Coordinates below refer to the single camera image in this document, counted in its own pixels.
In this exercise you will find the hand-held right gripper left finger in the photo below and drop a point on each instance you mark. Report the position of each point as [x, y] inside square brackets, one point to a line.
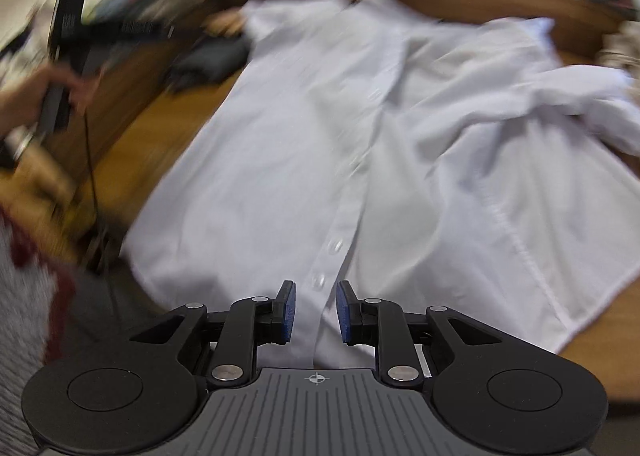
[289, 311]

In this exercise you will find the person's left hand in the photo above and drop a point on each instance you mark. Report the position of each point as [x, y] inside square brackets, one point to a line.
[25, 104]

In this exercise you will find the folded dark grey garment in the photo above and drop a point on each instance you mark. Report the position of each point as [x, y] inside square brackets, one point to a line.
[210, 64]

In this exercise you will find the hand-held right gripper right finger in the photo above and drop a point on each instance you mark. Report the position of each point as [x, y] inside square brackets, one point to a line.
[344, 313]

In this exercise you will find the crumpled beige garment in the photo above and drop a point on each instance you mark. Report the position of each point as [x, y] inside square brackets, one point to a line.
[620, 49]

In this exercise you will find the folded tan satin cloth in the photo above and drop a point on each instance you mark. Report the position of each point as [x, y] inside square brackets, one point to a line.
[227, 21]

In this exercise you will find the person's grey red clothing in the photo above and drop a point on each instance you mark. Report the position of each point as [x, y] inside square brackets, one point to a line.
[20, 336]

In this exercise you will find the white dress shirt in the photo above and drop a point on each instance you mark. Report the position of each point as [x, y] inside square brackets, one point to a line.
[300, 136]

